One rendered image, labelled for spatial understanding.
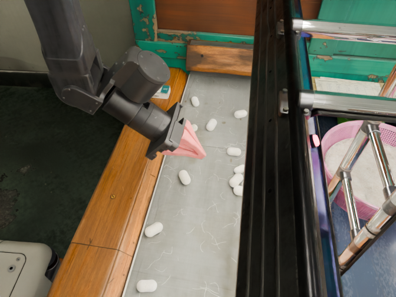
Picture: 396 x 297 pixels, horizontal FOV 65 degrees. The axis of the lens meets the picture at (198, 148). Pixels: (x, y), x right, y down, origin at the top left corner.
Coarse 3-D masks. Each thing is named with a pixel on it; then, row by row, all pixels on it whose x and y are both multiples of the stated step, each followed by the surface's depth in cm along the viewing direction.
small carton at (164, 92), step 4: (160, 88) 84; (164, 88) 84; (168, 88) 84; (160, 92) 83; (164, 92) 83; (168, 92) 83; (156, 96) 84; (160, 96) 84; (164, 96) 83; (168, 96) 84
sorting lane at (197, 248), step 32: (192, 96) 89; (224, 96) 89; (224, 128) 80; (192, 160) 73; (224, 160) 73; (160, 192) 67; (192, 192) 67; (224, 192) 67; (192, 224) 62; (224, 224) 62; (160, 256) 57; (192, 256) 57; (224, 256) 57; (128, 288) 54; (160, 288) 54; (192, 288) 54; (224, 288) 54
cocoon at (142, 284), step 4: (140, 280) 53; (144, 280) 53; (148, 280) 53; (152, 280) 53; (140, 284) 52; (144, 284) 52; (148, 284) 52; (152, 284) 52; (156, 284) 53; (140, 288) 52; (144, 288) 52; (148, 288) 52; (152, 288) 52
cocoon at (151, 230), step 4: (156, 224) 60; (160, 224) 60; (148, 228) 59; (152, 228) 59; (156, 228) 59; (160, 228) 60; (148, 232) 59; (152, 232) 59; (156, 232) 59; (148, 236) 59
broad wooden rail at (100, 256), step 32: (128, 128) 76; (128, 160) 70; (160, 160) 72; (96, 192) 64; (128, 192) 64; (96, 224) 59; (128, 224) 59; (64, 256) 56; (96, 256) 55; (128, 256) 57; (64, 288) 51; (96, 288) 51
